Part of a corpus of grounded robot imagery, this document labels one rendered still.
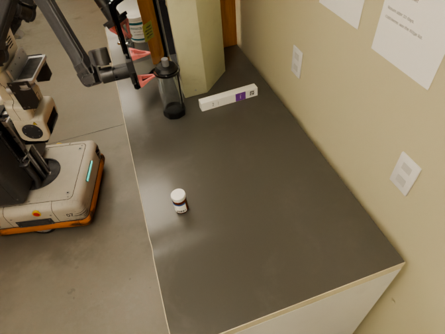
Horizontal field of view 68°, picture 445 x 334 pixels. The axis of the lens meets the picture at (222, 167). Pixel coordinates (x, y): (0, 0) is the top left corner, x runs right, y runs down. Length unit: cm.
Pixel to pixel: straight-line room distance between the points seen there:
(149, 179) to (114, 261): 106
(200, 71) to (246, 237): 81
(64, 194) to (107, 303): 72
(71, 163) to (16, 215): 46
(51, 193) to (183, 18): 144
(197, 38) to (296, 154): 64
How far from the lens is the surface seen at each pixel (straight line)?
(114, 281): 219
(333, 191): 122
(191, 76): 156
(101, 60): 137
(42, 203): 235
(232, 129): 141
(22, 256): 256
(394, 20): 95
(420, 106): 93
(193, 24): 146
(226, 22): 193
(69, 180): 239
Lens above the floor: 188
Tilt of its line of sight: 48 degrees down
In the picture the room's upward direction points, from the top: 6 degrees counter-clockwise
